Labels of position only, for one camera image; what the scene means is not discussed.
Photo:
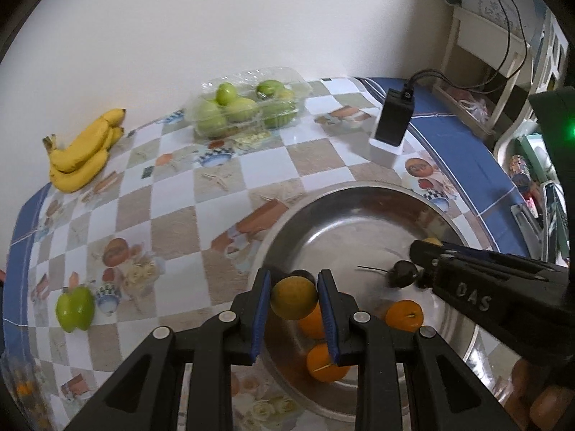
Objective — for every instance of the black power adapter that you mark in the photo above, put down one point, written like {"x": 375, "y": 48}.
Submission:
{"x": 393, "y": 119}

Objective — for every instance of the clear plastic clamshell container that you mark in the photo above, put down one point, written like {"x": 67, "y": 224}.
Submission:
{"x": 292, "y": 76}

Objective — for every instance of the yellow green citrus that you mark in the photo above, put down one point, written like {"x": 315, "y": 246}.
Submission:
{"x": 294, "y": 298}

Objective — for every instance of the orange tangerine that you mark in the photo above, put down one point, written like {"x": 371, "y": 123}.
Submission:
{"x": 432, "y": 242}
{"x": 314, "y": 325}
{"x": 404, "y": 316}
{"x": 320, "y": 363}

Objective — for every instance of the green apple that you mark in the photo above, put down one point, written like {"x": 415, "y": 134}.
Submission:
{"x": 74, "y": 309}

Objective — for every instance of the green guava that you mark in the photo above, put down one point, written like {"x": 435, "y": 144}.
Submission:
{"x": 241, "y": 108}
{"x": 209, "y": 117}
{"x": 226, "y": 93}
{"x": 268, "y": 88}
{"x": 278, "y": 113}

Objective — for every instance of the person's right hand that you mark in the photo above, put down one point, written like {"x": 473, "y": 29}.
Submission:
{"x": 548, "y": 406}

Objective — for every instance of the white adapter stand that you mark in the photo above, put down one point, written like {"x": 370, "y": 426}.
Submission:
{"x": 384, "y": 152}

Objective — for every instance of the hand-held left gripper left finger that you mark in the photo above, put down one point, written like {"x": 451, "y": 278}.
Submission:
{"x": 260, "y": 318}

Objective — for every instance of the white printed bag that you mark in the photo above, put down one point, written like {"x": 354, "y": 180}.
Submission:
{"x": 494, "y": 4}

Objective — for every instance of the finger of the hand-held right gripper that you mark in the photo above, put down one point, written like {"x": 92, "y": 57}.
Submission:
{"x": 426, "y": 256}

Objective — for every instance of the colourful printed box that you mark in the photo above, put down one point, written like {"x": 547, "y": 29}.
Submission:
{"x": 523, "y": 175}

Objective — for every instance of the round metal bowl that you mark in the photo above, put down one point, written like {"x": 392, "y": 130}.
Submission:
{"x": 359, "y": 242}

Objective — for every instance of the pink plastic bag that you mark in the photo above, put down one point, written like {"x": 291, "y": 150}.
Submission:
{"x": 471, "y": 103}

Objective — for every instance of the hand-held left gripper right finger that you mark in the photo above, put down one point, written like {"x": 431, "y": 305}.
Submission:
{"x": 328, "y": 318}

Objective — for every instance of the green box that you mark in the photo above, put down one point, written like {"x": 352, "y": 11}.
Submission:
{"x": 532, "y": 148}

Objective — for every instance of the yellow banana bunch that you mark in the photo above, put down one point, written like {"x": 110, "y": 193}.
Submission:
{"x": 81, "y": 157}

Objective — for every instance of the grey flat device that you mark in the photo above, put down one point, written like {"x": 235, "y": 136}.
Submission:
{"x": 525, "y": 226}

